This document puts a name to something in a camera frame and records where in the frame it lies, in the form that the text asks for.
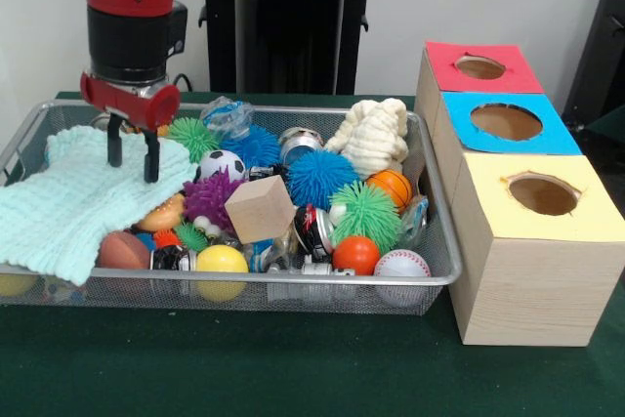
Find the mint green knitted cloth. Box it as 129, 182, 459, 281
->
0, 124, 199, 286

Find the green spiky rubber ball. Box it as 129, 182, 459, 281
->
329, 181, 402, 257

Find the black cable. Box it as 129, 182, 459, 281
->
173, 72, 207, 93

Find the plain orange ball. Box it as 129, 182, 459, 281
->
332, 234, 381, 276

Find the silver mesh bin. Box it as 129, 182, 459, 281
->
0, 99, 463, 316

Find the small orange basketball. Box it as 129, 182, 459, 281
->
366, 170, 414, 216

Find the cream knitted cloth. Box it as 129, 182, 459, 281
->
324, 98, 410, 180

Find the dark green side table cloth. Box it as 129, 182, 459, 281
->
583, 106, 625, 145

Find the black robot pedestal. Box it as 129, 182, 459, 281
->
187, 0, 395, 96

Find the blue spiky rubber ball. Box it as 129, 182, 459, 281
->
285, 148, 360, 211

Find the wooden box with three holes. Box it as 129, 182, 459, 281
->
414, 40, 625, 348

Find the small white baseball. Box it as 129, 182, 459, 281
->
373, 249, 432, 279

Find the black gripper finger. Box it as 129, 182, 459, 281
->
106, 113, 124, 169
143, 128, 161, 185

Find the purple spiky rubber ball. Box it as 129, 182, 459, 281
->
184, 171, 245, 230

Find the plain wooden cube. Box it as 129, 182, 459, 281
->
224, 175, 299, 245

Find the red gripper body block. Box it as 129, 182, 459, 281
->
80, 72, 183, 133

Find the plain yellow ball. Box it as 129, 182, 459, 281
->
195, 244, 249, 274

